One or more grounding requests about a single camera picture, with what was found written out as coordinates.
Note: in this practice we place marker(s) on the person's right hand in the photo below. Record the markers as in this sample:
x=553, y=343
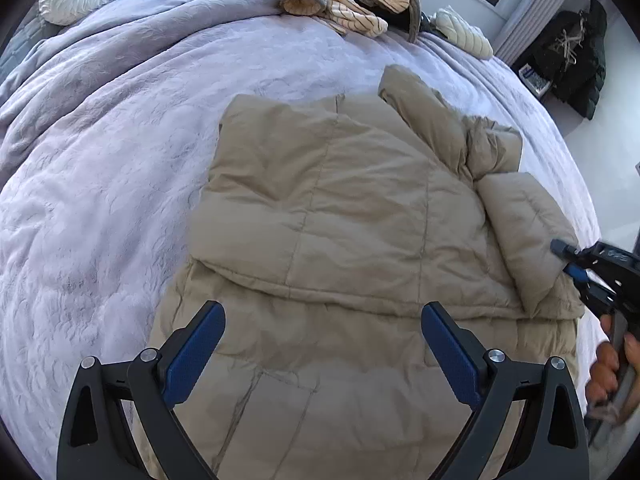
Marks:
x=602, y=367

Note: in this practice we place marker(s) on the white pleated curtain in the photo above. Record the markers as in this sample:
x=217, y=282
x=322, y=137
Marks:
x=535, y=10

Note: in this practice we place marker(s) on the beige puffer jacket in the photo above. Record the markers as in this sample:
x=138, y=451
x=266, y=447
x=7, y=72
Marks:
x=325, y=210

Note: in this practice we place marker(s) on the lavender plush blanket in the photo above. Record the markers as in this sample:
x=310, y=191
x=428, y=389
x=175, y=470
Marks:
x=125, y=160

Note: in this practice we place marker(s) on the grey quilted pillow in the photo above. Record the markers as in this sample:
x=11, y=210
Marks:
x=20, y=55

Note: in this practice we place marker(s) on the small printed box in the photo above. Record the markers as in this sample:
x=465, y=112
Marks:
x=532, y=79

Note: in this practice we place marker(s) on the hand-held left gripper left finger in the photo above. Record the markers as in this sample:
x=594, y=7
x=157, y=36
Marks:
x=197, y=355

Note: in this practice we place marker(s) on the striped beige clothes pile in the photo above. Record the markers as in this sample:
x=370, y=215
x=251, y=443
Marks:
x=345, y=0

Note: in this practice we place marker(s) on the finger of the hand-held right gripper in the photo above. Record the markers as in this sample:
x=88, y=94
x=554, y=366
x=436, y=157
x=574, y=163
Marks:
x=577, y=276
x=564, y=248

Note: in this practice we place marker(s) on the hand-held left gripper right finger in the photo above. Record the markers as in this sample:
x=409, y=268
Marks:
x=450, y=355

